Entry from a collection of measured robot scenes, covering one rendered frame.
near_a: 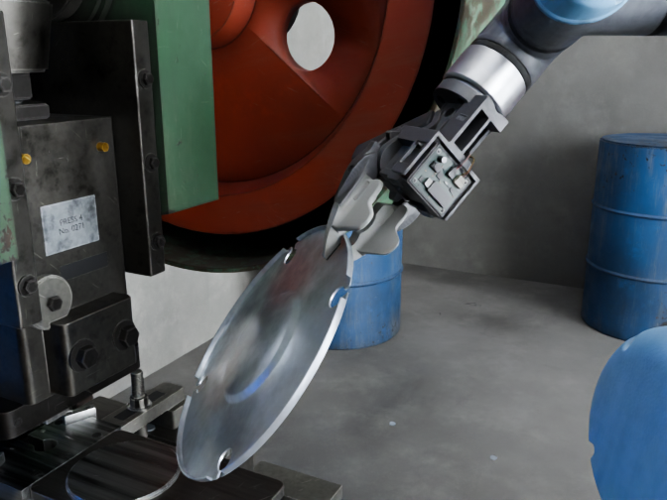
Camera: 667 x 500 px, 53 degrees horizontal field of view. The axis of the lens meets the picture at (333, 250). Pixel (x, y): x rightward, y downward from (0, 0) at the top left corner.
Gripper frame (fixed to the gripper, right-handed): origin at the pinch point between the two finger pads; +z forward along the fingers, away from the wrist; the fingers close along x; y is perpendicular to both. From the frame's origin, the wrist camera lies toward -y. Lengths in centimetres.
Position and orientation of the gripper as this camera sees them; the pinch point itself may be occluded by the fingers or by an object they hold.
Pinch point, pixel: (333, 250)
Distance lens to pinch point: 67.8
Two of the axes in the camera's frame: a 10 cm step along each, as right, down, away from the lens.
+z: -6.4, 7.6, -1.0
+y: 4.2, 2.4, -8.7
